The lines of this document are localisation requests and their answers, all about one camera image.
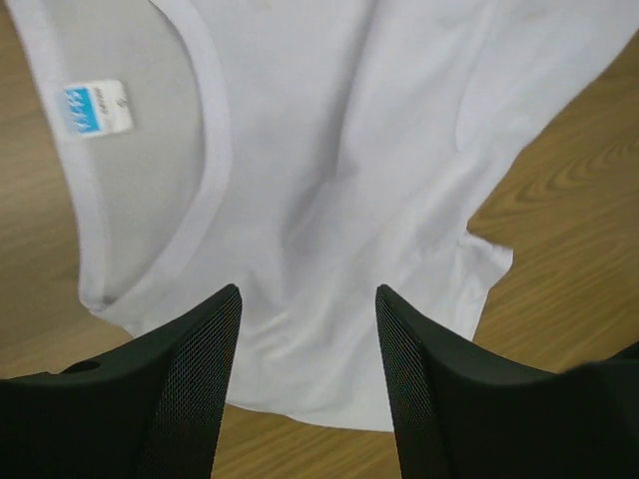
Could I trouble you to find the white t shirt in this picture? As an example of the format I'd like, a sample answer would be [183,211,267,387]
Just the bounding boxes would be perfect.
[8,1,638,431]

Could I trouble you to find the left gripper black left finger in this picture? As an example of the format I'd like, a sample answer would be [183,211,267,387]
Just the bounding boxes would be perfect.
[1,285,242,478]

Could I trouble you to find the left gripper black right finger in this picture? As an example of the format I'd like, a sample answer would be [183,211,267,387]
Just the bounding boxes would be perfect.
[375,285,638,478]

